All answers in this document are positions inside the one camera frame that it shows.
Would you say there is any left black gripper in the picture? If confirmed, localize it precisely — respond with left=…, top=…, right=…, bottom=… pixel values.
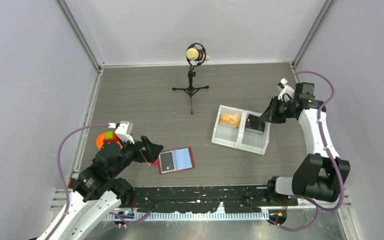
left=109, top=134, right=163, bottom=178

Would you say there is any black microphone tripod stand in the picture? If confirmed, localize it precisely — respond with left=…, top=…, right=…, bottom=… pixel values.
left=172, top=42, right=211, bottom=115

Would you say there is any beige microphone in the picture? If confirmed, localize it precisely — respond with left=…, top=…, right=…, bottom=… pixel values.
left=185, top=47, right=210, bottom=62

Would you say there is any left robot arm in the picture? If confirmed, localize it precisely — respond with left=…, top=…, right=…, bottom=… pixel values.
left=38, top=135, right=164, bottom=240

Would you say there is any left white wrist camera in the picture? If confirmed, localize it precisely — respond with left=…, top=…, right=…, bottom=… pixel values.
left=108, top=120, right=135, bottom=144

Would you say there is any black credit card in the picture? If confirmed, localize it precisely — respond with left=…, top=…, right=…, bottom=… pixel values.
left=245, top=114, right=266, bottom=133
left=159, top=151, right=175, bottom=174

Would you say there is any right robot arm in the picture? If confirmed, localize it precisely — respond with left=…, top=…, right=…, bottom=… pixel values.
left=245, top=78, right=351, bottom=205

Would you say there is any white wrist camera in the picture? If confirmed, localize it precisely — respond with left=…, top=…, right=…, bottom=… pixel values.
left=108, top=120, right=135, bottom=144
left=277, top=78, right=295, bottom=102

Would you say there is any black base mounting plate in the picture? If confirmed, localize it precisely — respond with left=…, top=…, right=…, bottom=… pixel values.
left=125, top=185, right=298, bottom=214

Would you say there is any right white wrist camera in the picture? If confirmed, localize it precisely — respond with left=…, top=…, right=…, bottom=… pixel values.
left=277, top=78, right=295, bottom=102

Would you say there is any red card holder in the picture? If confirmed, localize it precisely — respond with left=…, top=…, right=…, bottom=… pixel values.
left=149, top=146, right=195, bottom=175

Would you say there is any green toy block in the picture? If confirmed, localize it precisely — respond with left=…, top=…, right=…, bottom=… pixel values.
left=104, top=131, right=114, bottom=141

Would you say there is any orange credit card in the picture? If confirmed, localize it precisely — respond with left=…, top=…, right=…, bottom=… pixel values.
left=219, top=113, right=241, bottom=129

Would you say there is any orange curved plastic piece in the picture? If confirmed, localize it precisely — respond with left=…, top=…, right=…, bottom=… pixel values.
left=95, top=131, right=123, bottom=150

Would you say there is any white two-compartment tray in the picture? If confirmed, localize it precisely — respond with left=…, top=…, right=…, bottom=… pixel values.
left=211, top=105, right=271, bottom=155

